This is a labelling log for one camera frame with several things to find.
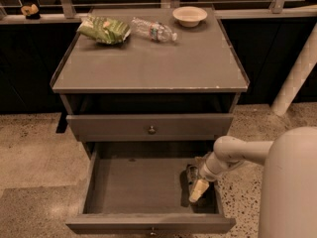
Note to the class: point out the green chip bag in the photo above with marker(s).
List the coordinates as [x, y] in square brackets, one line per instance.
[104, 30]

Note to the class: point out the round brass top knob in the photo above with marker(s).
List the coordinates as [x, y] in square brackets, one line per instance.
[152, 130]

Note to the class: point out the round brass knob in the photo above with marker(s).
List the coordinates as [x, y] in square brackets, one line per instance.
[153, 233]
[152, 130]

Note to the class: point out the silver green 7up can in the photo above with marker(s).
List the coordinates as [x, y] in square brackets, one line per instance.
[191, 174]

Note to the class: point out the small yellow black object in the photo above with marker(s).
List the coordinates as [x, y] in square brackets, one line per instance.
[31, 12]

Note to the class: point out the grey drawer cabinet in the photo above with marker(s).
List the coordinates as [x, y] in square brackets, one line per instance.
[199, 73]

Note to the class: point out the metal window railing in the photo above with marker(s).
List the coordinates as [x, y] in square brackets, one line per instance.
[148, 4]

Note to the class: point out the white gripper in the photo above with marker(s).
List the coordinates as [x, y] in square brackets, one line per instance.
[206, 172]

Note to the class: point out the beige paper bowl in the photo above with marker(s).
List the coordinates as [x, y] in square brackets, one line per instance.
[189, 16]

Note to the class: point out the grey top drawer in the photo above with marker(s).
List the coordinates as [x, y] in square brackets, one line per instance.
[170, 127]

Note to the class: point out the round brass middle knob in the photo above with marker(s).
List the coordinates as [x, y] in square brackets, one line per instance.
[153, 233]

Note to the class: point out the clear plastic water bottle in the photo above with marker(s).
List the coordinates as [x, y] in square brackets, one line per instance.
[154, 31]

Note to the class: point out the open grey middle drawer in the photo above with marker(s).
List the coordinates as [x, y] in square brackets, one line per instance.
[136, 186]

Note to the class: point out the white floor pillar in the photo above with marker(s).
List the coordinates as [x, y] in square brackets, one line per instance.
[300, 71]

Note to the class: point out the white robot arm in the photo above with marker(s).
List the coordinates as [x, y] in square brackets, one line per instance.
[289, 188]

